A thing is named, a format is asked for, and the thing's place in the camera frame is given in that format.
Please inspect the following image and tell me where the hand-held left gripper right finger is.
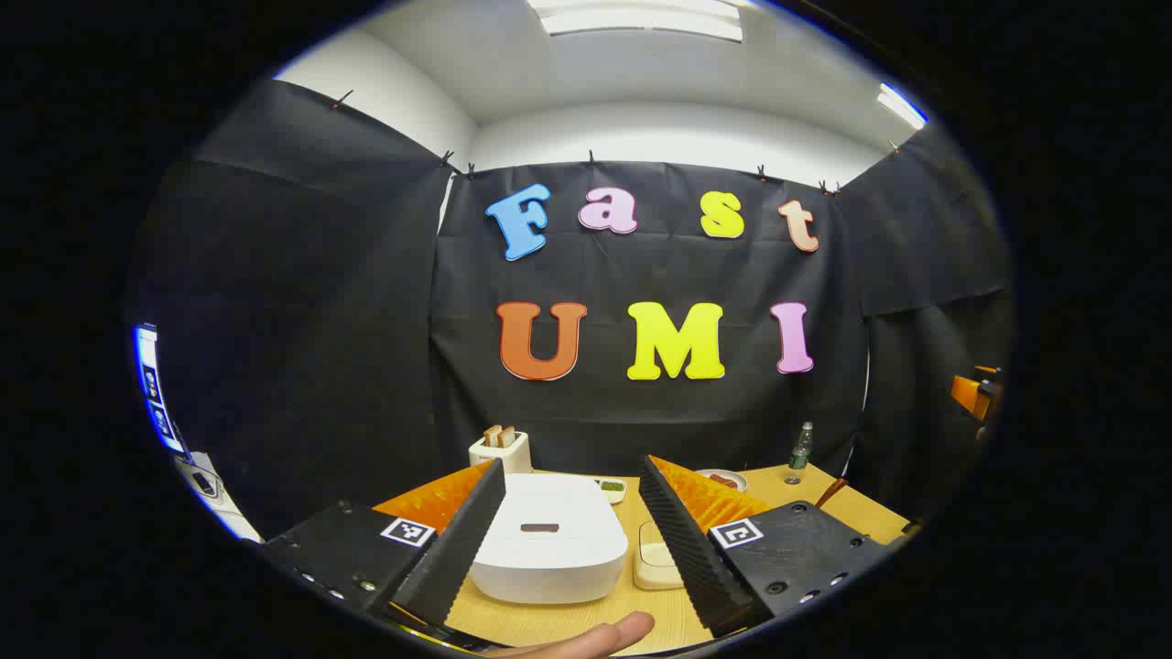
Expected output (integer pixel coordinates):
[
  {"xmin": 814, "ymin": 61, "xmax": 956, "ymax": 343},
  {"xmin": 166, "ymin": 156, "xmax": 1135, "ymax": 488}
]
[{"xmin": 638, "ymin": 455, "xmax": 894, "ymax": 639}]

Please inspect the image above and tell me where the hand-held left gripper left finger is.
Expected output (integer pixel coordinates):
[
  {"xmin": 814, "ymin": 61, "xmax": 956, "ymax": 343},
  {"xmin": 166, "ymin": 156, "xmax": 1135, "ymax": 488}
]
[{"xmin": 261, "ymin": 458, "xmax": 507, "ymax": 632}]

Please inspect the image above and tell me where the white rice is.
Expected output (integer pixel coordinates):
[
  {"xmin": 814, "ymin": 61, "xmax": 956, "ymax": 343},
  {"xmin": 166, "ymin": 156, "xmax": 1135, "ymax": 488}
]
[{"xmin": 637, "ymin": 542, "xmax": 684, "ymax": 588}]

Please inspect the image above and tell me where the white rice cooker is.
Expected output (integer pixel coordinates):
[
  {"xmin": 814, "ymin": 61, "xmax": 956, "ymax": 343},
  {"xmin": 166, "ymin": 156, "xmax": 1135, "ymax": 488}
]
[{"xmin": 469, "ymin": 472, "xmax": 630, "ymax": 605}]

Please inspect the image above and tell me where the white toaster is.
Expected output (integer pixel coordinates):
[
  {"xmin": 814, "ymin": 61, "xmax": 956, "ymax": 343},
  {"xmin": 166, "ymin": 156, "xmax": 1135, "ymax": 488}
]
[{"xmin": 468, "ymin": 430, "xmax": 533, "ymax": 475}]

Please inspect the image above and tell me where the clear plastic bottle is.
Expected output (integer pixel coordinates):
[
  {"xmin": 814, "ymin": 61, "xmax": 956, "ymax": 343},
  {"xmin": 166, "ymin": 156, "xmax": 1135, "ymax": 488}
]
[{"xmin": 785, "ymin": 421, "xmax": 814, "ymax": 486}]

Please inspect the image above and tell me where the white side table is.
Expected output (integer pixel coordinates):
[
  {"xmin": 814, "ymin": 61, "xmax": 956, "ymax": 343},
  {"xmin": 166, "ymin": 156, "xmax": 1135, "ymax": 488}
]
[{"xmin": 174, "ymin": 451, "xmax": 264, "ymax": 543}]

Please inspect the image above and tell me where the black backdrop cloth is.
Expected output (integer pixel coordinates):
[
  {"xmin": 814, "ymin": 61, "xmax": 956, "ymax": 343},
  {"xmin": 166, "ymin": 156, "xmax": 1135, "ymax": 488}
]
[{"xmin": 128, "ymin": 78, "xmax": 1015, "ymax": 541}]

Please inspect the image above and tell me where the small ceiling light panel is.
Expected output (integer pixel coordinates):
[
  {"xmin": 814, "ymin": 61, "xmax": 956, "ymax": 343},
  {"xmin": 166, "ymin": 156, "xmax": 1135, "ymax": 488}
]
[{"xmin": 877, "ymin": 82, "xmax": 928, "ymax": 131}]

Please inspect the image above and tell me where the computer monitor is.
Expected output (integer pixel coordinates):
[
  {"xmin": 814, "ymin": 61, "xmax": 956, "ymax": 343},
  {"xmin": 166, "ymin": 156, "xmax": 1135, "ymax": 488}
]
[{"xmin": 134, "ymin": 322, "xmax": 189, "ymax": 456}]

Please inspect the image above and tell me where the large ceiling light panel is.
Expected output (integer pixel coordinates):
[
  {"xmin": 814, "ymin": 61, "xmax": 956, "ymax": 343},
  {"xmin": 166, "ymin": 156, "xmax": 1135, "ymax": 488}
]
[{"xmin": 526, "ymin": 0, "xmax": 744, "ymax": 43}]

